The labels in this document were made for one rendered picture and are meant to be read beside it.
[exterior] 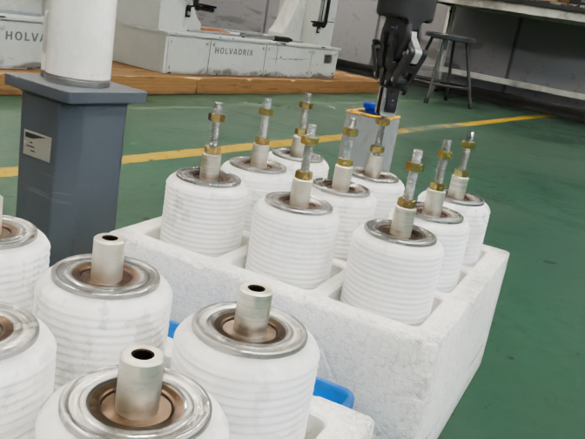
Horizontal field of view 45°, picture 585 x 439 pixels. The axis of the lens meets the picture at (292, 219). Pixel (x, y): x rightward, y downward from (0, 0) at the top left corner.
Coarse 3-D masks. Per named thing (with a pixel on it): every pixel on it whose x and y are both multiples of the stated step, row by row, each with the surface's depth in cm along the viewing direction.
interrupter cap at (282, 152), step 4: (276, 148) 104; (280, 148) 105; (284, 148) 106; (288, 148) 106; (272, 152) 102; (276, 152) 101; (280, 152) 102; (284, 152) 103; (288, 152) 104; (280, 156) 100; (284, 156) 100; (288, 156) 101; (312, 156) 104; (316, 156) 104; (320, 156) 104; (292, 160) 100; (296, 160) 100; (300, 160) 100; (312, 160) 100; (316, 160) 101; (320, 160) 102
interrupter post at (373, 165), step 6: (372, 156) 97; (378, 156) 97; (366, 162) 98; (372, 162) 97; (378, 162) 97; (366, 168) 98; (372, 168) 97; (378, 168) 97; (366, 174) 98; (372, 174) 98; (378, 174) 98
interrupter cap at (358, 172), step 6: (354, 168) 100; (360, 168) 101; (354, 174) 96; (360, 174) 97; (384, 174) 100; (390, 174) 100; (366, 180) 95; (372, 180) 95; (378, 180) 95; (384, 180) 95; (390, 180) 96; (396, 180) 97
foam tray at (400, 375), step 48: (144, 240) 80; (192, 288) 77; (288, 288) 73; (336, 288) 76; (480, 288) 83; (336, 336) 70; (384, 336) 68; (432, 336) 68; (480, 336) 94; (384, 384) 69; (432, 384) 69; (384, 432) 70; (432, 432) 78
